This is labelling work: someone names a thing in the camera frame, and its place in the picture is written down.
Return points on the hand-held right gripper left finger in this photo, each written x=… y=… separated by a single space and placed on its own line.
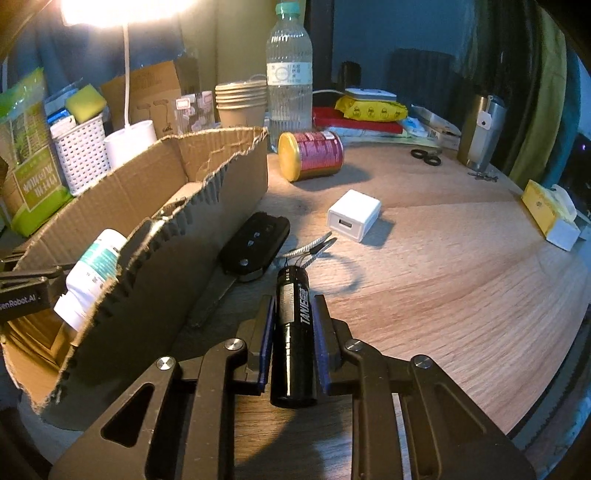
x=266 y=344

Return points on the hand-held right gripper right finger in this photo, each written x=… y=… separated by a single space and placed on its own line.
x=322 y=344

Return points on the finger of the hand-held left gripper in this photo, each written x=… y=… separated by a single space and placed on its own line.
x=138 y=240

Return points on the black flashlight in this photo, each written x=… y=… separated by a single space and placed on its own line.
x=294 y=332

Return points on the cardboard box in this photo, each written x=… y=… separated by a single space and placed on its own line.
x=152 y=194

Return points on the white green-label pill bottle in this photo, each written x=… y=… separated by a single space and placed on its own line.
x=92 y=272

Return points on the red tin can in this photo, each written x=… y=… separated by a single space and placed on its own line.
x=318 y=154

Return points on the white desk lamp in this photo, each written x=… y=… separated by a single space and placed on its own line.
x=131 y=141

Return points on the black car key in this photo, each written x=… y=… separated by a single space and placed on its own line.
x=256 y=244

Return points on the white plastic basket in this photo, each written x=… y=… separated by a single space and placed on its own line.
x=83 y=154

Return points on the white USB charger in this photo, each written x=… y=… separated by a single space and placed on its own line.
x=353 y=214

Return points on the small white green box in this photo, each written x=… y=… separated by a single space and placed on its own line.
x=62 y=130

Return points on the green bag of paper cups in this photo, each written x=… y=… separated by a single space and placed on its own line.
x=27 y=157

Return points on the clear plastic cups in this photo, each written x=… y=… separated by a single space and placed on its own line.
x=196 y=113

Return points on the yellow sponge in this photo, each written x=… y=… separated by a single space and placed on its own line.
x=85 y=105

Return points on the blue white packet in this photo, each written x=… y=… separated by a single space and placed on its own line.
x=60 y=116

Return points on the stack of brown paper cups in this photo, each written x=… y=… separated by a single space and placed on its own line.
x=241 y=108

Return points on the black scissors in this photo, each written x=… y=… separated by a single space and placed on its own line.
x=427 y=158

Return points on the clear plastic water bottle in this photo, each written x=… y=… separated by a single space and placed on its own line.
x=290 y=87

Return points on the red book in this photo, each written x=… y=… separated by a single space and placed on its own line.
x=355 y=127

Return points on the wide yellow curtain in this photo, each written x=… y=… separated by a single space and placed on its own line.
x=240 y=41

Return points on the bunch of keys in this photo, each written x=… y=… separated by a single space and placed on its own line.
x=482 y=175

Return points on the yellow wipes packet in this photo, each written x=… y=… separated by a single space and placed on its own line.
x=371 y=110

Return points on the pile of white packets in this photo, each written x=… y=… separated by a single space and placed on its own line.
x=429 y=124

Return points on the white power bank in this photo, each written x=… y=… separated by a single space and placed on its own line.
x=371 y=93

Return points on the yellow tissue box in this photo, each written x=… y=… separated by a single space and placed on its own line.
x=549 y=214

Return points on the steel tumbler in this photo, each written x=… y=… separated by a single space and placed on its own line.
x=480 y=134

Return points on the dark glass window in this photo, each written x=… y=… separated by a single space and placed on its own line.
x=415 y=37

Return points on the narrow yellow curtain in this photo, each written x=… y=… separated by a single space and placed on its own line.
x=540 y=92

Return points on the narrow teal curtain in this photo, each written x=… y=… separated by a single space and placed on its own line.
x=570 y=106

